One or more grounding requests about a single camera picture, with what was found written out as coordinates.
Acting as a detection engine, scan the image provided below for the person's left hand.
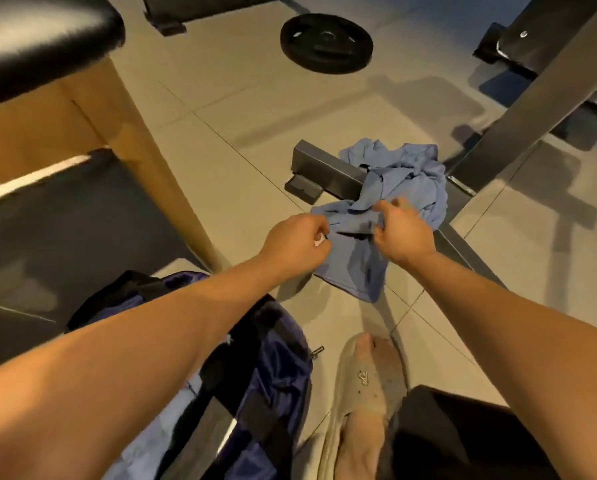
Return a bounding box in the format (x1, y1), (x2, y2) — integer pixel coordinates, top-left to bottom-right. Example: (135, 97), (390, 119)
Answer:
(255, 213), (332, 292)

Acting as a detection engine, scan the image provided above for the person's right hand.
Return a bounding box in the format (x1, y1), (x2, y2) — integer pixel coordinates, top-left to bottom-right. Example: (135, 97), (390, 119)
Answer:
(371, 197), (438, 274)

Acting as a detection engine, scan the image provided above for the pile of blue-grey towels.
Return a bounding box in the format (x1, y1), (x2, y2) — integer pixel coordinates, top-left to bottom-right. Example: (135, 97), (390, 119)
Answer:
(338, 137), (450, 232)

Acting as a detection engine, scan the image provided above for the navy blue bag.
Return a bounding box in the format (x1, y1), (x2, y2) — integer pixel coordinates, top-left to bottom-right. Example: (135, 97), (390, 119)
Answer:
(66, 269), (326, 480)

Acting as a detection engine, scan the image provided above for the person's left forearm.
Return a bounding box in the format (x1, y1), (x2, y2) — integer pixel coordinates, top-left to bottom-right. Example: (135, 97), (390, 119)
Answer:
(0, 257), (280, 480)

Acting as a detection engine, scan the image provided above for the person's right forearm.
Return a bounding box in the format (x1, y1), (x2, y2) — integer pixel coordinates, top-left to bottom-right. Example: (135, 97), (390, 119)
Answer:
(403, 249), (597, 480)

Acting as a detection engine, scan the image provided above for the loose black weight plate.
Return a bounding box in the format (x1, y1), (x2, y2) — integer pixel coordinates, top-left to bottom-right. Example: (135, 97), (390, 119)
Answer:
(280, 13), (376, 76)

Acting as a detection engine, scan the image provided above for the wooden chair with black seat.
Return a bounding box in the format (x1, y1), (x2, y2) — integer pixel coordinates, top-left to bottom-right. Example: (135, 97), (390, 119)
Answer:
(0, 0), (230, 376)

